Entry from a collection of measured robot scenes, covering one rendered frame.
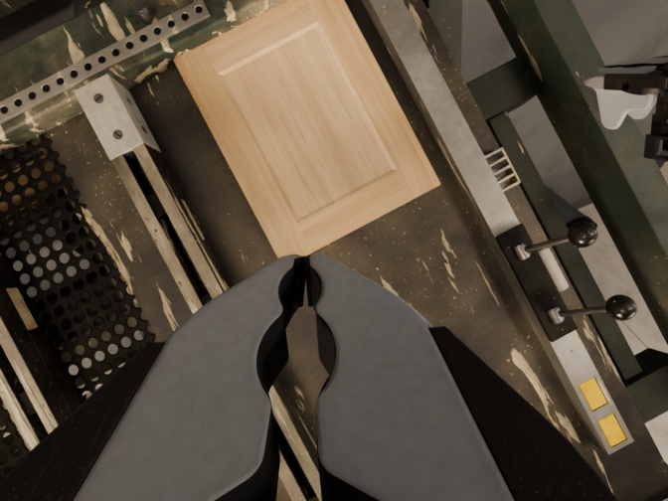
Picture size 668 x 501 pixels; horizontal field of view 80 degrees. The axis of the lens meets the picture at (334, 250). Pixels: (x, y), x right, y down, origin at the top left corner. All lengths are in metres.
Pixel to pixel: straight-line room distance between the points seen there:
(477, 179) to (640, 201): 0.28
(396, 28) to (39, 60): 0.59
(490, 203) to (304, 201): 0.32
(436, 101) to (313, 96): 0.21
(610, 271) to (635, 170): 3.40
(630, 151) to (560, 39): 0.22
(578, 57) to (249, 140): 0.57
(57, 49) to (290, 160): 0.42
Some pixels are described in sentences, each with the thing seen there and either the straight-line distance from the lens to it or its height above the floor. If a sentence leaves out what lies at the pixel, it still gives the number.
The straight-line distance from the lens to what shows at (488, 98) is 0.86.
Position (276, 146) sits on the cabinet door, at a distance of 0.73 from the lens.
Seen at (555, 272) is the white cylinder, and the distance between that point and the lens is 0.79.
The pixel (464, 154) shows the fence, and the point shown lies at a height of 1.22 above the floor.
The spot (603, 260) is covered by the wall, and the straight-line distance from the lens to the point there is 4.28.
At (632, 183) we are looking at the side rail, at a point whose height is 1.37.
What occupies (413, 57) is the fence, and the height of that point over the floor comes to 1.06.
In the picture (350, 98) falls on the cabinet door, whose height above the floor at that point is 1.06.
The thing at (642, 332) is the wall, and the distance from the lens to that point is 4.03.
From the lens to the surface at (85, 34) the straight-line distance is 0.85.
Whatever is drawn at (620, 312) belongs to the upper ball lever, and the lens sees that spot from 0.70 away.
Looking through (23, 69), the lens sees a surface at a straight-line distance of 0.88.
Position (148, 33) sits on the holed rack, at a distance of 0.81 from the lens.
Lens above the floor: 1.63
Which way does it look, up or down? 34 degrees down
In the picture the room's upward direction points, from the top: 151 degrees clockwise
